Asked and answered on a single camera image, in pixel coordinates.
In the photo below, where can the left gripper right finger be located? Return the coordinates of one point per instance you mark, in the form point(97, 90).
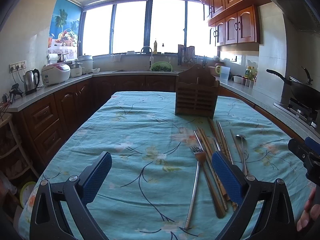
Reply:
point(275, 221)

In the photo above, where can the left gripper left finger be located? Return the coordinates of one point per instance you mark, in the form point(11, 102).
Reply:
point(48, 220)

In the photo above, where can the brown wooden chopstick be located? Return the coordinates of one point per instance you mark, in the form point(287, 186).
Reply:
point(213, 183)

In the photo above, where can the steel spoon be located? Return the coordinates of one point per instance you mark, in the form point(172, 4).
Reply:
point(244, 166)

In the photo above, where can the steel fork wooden handle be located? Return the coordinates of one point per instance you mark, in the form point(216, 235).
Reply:
point(196, 151)

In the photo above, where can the kitchen faucet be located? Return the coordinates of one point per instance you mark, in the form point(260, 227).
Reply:
point(146, 50)

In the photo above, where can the person's right hand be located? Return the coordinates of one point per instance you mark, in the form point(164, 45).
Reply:
point(310, 212)

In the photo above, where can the gas stove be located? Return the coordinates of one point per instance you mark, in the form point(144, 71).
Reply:
point(299, 111)

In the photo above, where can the wooden side shelf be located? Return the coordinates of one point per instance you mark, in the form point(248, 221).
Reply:
point(18, 174)

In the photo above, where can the white seasoning containers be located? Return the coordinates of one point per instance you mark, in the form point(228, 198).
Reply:
point(243, 81)

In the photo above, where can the yellow oil bottles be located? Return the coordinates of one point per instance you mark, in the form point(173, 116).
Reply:
point(250, 73)

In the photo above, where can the floral teal tablecloth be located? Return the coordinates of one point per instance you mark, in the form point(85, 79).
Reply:
point(149, 192)

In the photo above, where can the brown wooden utensil holder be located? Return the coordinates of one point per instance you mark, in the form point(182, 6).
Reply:
point(196, 92)

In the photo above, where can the steel range hood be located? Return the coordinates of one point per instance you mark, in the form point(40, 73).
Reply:
point(299, 14)

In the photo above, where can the steel electric kettle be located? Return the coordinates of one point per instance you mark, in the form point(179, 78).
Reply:
point(31, 80)

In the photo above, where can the white pink rice cooker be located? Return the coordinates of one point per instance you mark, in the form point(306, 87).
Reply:
point(55, 74)

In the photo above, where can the knife block rack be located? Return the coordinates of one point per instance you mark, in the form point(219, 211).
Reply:
point(186, 56)

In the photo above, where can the white pot cooker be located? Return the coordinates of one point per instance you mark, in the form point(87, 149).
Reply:
point(82, 65)

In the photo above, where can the green colander with vegetables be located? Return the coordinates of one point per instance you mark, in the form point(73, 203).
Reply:
point(161, 66)

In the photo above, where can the oil bottle on windowsill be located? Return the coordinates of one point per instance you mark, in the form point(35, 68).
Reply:
point(155, 47)

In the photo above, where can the tropical fruit poster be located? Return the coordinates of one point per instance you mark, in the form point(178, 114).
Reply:
point(64, 29)

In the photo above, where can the black wok with handle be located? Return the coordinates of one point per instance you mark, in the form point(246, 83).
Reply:
point(303, 93)

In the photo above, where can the clear measuring jug green handle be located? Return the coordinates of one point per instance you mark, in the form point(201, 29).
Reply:
point(223, 72)

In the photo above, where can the wall power outlet strip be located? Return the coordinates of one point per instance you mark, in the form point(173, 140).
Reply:
point(17, 66)

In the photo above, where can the upper wooden wall cabinets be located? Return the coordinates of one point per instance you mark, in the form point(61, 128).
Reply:
point(233, 21)

